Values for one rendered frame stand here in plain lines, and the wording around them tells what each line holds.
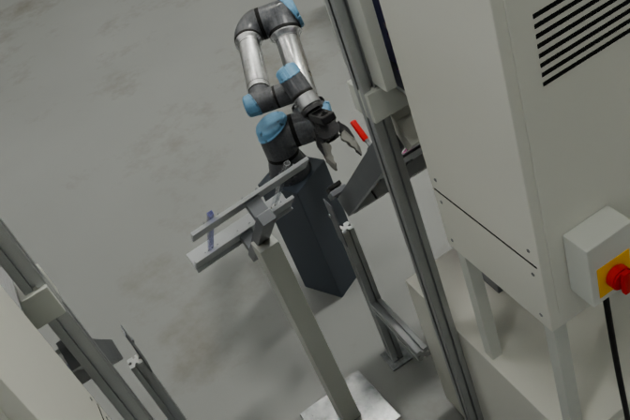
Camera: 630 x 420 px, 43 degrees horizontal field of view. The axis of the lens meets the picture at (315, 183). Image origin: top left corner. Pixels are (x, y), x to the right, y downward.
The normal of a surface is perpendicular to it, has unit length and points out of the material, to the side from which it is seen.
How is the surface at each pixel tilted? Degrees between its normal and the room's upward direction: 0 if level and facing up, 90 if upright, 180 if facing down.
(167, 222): 0
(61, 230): 0
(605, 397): 0
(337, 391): 90
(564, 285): 90
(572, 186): 90
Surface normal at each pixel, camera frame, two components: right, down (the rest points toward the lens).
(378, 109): 0.47, 0.44
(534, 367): -0.30, -0.73
